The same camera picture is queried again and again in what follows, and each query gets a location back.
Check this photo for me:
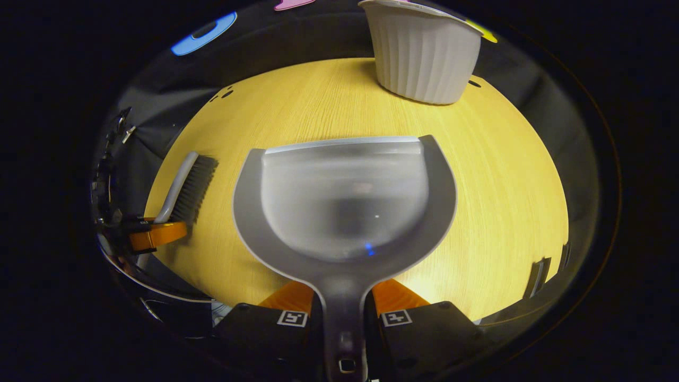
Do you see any wooden desktop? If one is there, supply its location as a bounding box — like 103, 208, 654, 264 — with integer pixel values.
143, 57, 569, 322

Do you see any grey dustpan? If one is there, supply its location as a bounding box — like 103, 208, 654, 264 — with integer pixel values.
232, 135, 458, 382

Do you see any black table edge bracket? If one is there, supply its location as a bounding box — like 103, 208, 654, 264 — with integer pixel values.
523, 257, 552, 300

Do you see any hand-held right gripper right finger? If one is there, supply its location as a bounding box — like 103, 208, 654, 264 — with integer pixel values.
365, 279, 497, 382

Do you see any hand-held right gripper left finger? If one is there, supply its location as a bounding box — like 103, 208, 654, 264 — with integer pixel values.
212, 280, 324, 382

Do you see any small grey broom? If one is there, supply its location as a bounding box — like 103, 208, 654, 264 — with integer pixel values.
153, 151, 219, 226

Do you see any grey ribbed garbage bin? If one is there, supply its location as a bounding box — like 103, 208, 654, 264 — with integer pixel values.
358, 0, 484, 105

